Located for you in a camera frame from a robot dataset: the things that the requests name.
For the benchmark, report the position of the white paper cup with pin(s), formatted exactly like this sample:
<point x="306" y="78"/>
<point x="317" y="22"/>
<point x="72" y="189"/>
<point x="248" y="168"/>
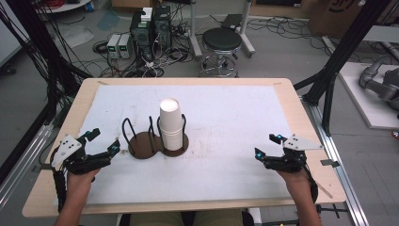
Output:
<point x="173" y="141"/>
<point x="170" y="114"/>

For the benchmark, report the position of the white box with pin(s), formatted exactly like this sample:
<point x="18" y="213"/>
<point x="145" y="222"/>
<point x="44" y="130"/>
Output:
<point x="146" y="14"/>

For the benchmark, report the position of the person's right hand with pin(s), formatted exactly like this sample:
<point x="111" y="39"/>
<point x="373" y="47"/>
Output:
<point x="296" y="183"/>

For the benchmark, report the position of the person's left hand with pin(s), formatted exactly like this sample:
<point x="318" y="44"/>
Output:
<point x="80" y="183"/>

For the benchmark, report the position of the black computer tower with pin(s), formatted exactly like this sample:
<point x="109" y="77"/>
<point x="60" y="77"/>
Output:
<point x="140" y="36"/>
<point x="163" y="26"/>

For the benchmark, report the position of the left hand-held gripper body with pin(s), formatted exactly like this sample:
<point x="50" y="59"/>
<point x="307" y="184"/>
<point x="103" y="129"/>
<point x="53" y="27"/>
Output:
<point x="67" y="147"/>

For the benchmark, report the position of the white metal stand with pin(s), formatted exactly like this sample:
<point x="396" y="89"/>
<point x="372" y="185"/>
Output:
<point x="195" y="34"/>

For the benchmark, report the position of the white platform board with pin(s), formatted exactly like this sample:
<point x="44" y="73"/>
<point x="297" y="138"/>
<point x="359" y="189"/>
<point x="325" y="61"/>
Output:
<point x="360" y="100"/>

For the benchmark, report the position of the white table mat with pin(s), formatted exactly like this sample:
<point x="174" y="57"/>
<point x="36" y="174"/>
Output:
<point x="232" y="125"/>

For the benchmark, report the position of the black round stool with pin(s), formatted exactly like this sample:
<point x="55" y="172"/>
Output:
<point x="221" y="39"/>

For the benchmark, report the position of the black flat device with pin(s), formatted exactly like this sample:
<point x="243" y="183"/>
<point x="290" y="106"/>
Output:
<point x="231" y="21"/>

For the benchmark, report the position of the white round table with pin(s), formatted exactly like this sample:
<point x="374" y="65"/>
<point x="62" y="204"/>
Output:
<point x="67" y="5"/>

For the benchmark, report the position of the dark tape piece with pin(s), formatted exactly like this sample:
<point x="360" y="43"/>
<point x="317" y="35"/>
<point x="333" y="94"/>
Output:
<point x="329" y="163"/>

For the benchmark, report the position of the grey power supply unit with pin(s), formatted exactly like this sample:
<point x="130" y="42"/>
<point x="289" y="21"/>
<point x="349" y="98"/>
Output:
<point x="125" y="47"/>
<point x="113" y="47"/>

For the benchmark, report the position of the cardboard box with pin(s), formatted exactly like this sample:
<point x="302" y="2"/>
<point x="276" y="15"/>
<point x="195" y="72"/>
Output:
<point x="342" y="15"/>

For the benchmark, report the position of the aluminium rail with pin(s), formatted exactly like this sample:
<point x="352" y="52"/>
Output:
<point x="340" y="175"/>
<point x="22" y="169"/>

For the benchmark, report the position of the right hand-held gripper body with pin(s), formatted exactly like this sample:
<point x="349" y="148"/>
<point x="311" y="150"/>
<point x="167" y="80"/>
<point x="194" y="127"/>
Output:
<point x="298" y="144"/>

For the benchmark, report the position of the black metal frame strut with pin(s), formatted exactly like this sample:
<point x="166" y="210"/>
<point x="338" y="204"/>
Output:
<point x="34" y="37"/>
<point x="342" y="53"/>

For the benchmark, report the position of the blue tape roll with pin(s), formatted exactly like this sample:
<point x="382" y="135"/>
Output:
<point x="90" y="6"/>

